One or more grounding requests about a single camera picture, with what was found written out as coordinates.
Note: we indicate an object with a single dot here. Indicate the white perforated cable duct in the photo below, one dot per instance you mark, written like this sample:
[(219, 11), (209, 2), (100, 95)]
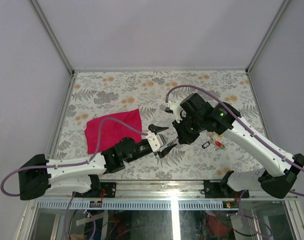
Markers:
[(131, 204)]

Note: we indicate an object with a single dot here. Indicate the red key tag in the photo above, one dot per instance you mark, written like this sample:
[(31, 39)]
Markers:
[(218, 144)]

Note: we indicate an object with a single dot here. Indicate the right aluminium frame post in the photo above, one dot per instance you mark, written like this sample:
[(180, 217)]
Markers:
[(280, 12)]

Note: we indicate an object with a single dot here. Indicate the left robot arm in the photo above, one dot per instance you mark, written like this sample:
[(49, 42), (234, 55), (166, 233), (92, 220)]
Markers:
[(40, 176)]

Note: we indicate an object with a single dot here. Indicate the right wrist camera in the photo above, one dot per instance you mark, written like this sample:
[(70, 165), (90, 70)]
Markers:
[(174, 107)]

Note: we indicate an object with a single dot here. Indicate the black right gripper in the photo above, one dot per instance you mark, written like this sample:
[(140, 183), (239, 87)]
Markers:
[(183, 137)]

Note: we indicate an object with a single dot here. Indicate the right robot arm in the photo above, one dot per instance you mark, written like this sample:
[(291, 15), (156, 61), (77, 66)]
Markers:
[(279, 171)]

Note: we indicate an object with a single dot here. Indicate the left aluminium frame post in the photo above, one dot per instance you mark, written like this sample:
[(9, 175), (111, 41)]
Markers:
[(51, 35)]

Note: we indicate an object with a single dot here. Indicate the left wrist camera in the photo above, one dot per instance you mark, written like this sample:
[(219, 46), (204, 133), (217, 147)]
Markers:
[(156, 141)]

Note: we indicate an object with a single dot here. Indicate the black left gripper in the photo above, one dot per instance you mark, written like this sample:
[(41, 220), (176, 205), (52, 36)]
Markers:
[(166, 151)]

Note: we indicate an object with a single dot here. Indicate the aluminium frame post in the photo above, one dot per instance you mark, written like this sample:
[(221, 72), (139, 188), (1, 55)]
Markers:
[(51, 35), (280, 12)]

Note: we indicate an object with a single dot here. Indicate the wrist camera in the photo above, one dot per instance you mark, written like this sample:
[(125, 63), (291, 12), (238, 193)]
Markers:
[(174, 107), (156, 141)]

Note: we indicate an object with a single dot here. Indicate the black key tag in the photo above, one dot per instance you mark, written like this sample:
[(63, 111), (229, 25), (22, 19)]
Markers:
[(205, 145)]

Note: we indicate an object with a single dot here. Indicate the floral patterned table mat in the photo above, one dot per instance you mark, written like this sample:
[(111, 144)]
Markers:
[(96, 94)]

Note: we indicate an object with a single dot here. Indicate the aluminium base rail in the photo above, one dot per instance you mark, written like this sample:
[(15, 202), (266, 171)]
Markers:
[(162, 190)]

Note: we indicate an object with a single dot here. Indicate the pink folded cloth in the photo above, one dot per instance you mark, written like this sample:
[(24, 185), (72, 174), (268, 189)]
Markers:
[(112, 132)]

